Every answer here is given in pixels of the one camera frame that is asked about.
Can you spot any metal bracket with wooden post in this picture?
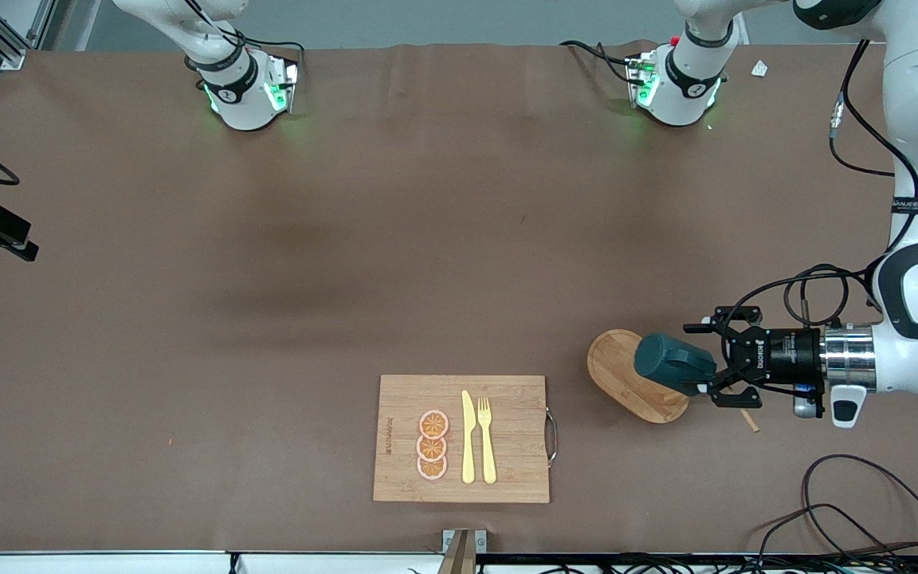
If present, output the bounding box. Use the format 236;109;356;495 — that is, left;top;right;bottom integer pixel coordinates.
437;529;488;574

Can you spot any bamboo cutting board with handle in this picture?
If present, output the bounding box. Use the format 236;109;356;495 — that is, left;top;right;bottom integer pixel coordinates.
372;375;559;505

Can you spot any black cable tangle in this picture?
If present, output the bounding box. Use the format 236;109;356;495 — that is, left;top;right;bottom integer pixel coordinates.
475;554;918;574

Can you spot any yellow plastic knife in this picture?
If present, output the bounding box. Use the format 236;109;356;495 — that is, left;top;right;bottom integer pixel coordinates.
461;390;477;486

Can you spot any black arm-mounted cable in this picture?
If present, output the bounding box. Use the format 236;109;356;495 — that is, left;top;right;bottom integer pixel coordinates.
726;36;918;332

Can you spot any black looped cable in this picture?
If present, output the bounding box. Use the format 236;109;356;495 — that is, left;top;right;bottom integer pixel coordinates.
802;454;918;574
758;502;914;574

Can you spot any teal mug yellow inside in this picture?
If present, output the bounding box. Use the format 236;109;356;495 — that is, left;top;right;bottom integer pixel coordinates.
634;332;720;398

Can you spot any brown table cover mat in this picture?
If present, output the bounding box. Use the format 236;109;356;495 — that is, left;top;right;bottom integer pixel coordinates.
0;40;918;556

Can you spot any yellow plastic fork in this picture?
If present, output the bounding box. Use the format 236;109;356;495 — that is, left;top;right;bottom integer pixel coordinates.
477;397;498;486

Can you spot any wooden mug rack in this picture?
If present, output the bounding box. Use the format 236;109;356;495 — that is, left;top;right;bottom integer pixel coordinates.
586;328;762;434

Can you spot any white table edge rail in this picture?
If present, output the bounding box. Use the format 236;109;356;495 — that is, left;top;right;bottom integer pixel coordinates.
0;550;444;574

